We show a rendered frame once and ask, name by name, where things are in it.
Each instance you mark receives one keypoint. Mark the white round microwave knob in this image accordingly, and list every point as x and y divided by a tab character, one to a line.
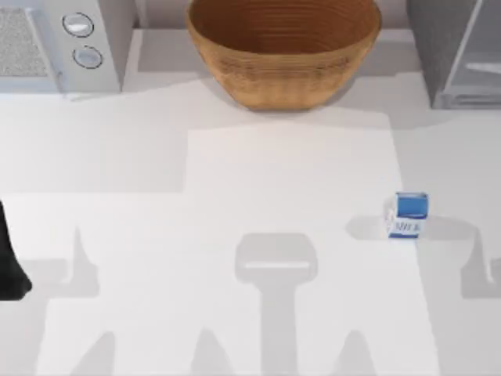
77	24

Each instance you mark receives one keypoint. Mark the brown woven basket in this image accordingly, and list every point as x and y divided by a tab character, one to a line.
282	58

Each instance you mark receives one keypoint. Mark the blue and white milk carton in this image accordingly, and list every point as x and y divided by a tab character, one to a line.
409	217

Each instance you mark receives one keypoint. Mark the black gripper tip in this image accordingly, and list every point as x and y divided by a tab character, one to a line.
9	270

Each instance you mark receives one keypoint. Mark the pale microwave oven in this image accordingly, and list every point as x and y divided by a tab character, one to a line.
105	47

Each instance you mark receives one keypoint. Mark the speckled microwave door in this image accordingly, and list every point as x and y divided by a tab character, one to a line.
19	43

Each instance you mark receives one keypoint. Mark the pale blue microwave knob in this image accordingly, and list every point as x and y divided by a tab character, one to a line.
87	56

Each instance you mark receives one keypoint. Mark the grey cabinet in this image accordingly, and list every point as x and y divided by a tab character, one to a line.
438	51

